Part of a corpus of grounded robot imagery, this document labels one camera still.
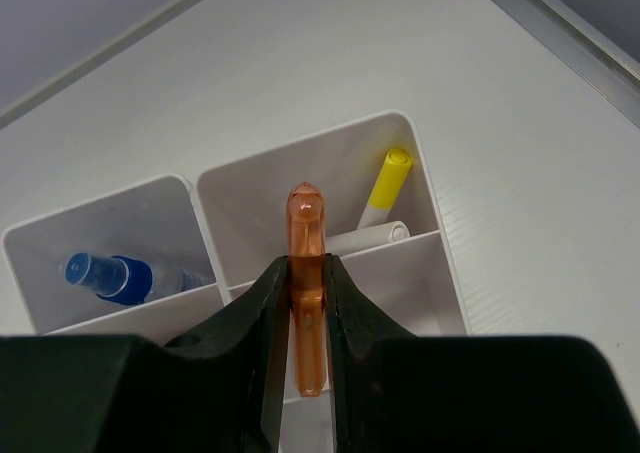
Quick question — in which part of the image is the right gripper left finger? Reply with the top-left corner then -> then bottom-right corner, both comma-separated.
1,257 -> 289,452

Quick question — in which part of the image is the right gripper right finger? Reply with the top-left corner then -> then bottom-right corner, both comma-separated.
324,256 -> 630,452

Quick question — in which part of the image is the small blue cap bottle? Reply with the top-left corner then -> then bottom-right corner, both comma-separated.
58,251 -> 216,307

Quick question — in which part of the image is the white marker pen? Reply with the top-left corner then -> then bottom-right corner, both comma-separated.
325,221 -> 411,255

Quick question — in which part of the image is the orange highlighter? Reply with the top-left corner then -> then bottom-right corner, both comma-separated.
286,182 -> 326,397

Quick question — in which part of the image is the white marker yellow cap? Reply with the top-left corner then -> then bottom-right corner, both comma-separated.
357,148 -> 413,229

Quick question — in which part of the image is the white divided organizer box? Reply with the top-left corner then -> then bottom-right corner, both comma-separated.
2,110 -> 474,453

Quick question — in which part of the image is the aluminium side rail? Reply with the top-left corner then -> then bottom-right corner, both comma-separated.
491,0 -> 639,124

